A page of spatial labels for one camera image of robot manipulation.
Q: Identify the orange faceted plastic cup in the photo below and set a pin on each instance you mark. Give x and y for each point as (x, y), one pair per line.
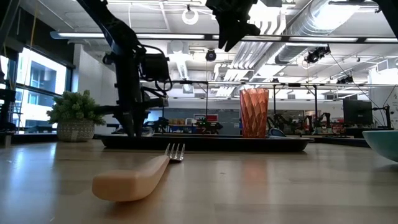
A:
(254, 113)

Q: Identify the round black ceiling camera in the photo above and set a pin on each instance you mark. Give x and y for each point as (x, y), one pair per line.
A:
(211, 55)
(107, 59)

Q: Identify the overhead LED light bar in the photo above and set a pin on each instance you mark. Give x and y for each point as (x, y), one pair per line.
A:
(280, 39)

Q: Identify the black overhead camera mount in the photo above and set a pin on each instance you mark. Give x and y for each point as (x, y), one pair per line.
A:
(317, 54)

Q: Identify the black rectangular tray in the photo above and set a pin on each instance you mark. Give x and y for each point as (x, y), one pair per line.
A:
(202, 143)

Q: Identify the black equipment rack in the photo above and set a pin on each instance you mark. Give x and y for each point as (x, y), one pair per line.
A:
(7, 105)

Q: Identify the blue grey rounded object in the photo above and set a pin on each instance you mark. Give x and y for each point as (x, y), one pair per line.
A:
(276, 132)

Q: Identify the teal bowl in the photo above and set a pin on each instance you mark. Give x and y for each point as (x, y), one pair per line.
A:
(384, 144)

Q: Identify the green plant in white pot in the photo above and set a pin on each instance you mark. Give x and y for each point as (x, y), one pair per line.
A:
(76, 115)

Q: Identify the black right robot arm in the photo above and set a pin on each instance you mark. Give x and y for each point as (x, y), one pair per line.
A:
(388, 7)

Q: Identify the black computer monitor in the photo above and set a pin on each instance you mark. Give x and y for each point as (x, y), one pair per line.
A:
(357, 112)

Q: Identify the red background sign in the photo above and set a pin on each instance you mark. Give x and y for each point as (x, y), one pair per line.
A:
(206, 118)

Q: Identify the black background workstation frame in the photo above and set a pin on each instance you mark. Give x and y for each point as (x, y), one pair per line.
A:
(192, 82)

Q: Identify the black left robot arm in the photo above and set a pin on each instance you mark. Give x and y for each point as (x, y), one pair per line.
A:
(115, 28)

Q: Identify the background black robot arms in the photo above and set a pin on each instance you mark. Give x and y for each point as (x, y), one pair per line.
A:
(298, 123)

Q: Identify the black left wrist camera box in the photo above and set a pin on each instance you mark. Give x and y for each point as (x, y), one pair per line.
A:
(155, 67)

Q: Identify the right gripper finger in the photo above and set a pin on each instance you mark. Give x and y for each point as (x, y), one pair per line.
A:
(236, 35)
(223, 34)

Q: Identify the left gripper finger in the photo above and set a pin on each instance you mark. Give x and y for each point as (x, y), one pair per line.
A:
(127, 126)
(140, 124)

